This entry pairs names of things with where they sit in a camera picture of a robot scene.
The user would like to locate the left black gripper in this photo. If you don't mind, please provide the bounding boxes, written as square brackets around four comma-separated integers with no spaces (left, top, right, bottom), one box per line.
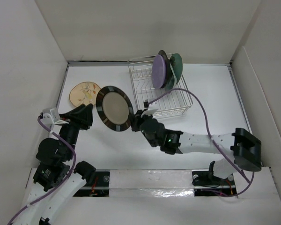
[56,102,93,158]

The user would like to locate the tan floral round plate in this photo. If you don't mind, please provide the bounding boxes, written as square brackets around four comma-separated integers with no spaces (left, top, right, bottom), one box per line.
[69,82,101,107]

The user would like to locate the black mosaic rimmed plate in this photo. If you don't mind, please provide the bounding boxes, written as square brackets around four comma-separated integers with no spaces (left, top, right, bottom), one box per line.
[96,86,133,132]

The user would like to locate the teal rectangular ceramic plate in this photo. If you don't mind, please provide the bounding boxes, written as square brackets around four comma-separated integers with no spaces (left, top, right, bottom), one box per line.
[165,63,177,90]

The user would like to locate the brown rimmed cream plate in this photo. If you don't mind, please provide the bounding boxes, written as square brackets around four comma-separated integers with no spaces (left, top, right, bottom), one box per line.
[158,50,172,88]

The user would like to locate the purple plastic plate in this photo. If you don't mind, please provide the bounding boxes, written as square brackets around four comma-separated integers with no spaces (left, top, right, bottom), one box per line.
[152,54,166,89]

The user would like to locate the teal round plate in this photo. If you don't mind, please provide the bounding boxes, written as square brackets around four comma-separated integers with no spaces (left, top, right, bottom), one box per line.
[170,53,183,83]

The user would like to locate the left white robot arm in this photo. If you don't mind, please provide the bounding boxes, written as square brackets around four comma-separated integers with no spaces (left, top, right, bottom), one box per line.
[9,104,96,225]

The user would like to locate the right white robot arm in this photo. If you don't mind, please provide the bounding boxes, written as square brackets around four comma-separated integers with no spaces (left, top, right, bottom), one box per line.
[128,110,262,184]

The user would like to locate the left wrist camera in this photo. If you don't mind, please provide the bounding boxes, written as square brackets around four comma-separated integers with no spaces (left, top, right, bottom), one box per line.
[39,107,67,125]

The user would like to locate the metal wire dish rack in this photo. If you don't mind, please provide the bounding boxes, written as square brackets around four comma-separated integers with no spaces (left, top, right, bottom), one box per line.
[128,55,193,119]

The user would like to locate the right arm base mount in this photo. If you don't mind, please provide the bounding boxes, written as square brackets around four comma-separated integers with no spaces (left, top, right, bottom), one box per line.
[192,171,237,197]

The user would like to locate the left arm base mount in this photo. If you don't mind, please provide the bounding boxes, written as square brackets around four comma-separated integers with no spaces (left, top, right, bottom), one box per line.
[74,170,110,197]

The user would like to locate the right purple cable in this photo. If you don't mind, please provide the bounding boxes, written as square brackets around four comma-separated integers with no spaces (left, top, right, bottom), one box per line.
[144,88,256,197]

